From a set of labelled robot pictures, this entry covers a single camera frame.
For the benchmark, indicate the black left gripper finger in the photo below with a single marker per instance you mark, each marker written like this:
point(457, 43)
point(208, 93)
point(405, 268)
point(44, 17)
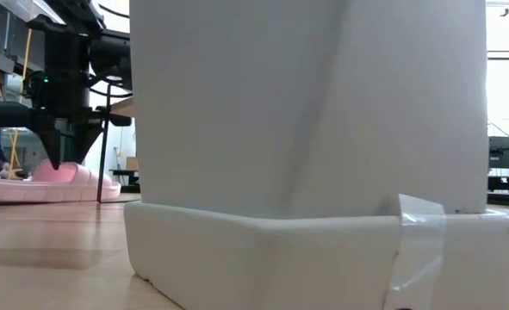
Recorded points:
point(84, 138)
point(51, 146)

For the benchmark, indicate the pink slide sandal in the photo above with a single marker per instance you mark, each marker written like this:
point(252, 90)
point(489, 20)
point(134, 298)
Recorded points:
point(64, 189)

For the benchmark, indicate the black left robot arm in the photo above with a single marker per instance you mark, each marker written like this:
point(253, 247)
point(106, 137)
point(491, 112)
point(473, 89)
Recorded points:
point(66, 64)

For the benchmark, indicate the dark background table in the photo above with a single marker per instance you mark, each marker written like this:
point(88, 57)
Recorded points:
point(122, 172)

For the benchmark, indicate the cardboard box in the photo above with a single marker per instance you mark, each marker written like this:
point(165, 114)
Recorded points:
point(132, 163)

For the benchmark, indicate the clear tape strip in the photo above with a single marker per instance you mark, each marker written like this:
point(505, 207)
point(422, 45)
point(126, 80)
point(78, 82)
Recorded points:
point(422, 241)

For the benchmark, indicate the dark green machine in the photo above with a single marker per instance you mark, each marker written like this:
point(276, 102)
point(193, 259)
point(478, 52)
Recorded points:
point(501, 155)

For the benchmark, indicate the long ceiling light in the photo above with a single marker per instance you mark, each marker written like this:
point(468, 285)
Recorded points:
point(508, 54)

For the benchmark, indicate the wooden shelf with black frame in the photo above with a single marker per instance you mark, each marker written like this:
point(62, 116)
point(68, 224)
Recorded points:
point(104, 150)

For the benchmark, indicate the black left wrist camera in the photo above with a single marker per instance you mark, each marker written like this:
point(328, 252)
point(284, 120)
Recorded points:
point(34, 88)

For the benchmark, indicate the black aluminium table frame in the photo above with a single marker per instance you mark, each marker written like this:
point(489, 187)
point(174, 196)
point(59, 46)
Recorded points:
point(508, 198)

